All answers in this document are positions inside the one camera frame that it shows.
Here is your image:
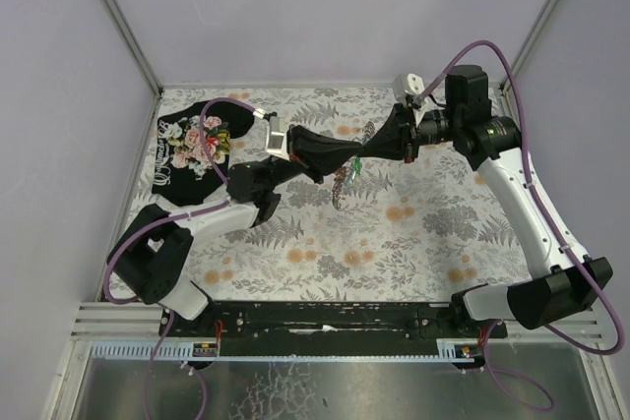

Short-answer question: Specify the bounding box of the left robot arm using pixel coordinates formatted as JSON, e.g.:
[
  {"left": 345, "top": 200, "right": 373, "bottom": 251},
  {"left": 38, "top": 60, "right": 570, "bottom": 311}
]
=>
[{"left": 105, "top": 126, "right": 363, "bottom": 321}]

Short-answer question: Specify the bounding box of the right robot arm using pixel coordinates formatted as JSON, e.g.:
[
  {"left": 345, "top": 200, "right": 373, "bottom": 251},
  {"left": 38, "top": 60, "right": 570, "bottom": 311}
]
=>
[{"left": 363, "top": 65, "right": 612, "bottom": 330}]

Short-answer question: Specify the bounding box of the black floral cloth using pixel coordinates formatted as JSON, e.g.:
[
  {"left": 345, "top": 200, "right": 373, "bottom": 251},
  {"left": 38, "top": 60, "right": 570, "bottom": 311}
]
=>
[{"left": 152, "top": 99, "right": 254, "bottom": 207}]

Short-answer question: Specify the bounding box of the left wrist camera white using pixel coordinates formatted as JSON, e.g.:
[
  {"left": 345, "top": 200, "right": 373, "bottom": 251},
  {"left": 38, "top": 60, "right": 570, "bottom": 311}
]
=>
[{"left": 253, "top": 108, "right": 289, "bottom": 160}]

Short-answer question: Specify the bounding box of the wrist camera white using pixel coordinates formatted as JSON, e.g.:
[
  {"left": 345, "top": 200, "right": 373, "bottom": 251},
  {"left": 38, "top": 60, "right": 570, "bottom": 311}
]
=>
[
  {"left": 392, "top": 73, "right": 431, "bottom": 125},
  {"left": 253, "top": 108, "right": 289, "bottom": 160}
]

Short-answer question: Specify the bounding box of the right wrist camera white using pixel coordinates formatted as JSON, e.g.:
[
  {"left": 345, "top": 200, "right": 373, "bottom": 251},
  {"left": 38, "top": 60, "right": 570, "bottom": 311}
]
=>
[{"left": 392, "top": 73, "right": 431, "bottom": 125}]

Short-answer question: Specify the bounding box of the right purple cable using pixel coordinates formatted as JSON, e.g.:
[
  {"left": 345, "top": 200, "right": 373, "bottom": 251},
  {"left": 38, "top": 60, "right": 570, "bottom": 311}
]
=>
[{"left": 421, "top": 40, "right": 625, "bottom": 410}]

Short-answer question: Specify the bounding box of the purple cable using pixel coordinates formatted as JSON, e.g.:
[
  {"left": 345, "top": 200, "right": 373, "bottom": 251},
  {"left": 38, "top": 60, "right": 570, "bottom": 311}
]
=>
[
  {"left": 421, "top": 40, "right": 625, "bottom": 410},
  {"left": 105, "top": 97, "right": 267, "bottom": 305}
]

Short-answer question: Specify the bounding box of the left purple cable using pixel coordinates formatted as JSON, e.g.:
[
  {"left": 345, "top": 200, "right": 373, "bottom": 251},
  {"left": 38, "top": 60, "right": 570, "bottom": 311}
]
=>
[{"left": 105, "top": 97, "right": 267, "bottom": 305}]

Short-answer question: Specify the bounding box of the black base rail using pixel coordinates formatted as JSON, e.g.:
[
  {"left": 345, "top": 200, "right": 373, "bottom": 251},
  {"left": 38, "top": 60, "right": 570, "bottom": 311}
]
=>
[{"left": 161, "top": 300, "right": 507, "bottom": 347}]

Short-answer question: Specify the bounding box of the white cable duct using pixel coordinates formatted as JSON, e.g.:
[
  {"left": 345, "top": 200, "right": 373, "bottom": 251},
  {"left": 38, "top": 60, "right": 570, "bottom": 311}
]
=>
[{"left": 92, "top": 339, "right": 483, "bottom": 363}]

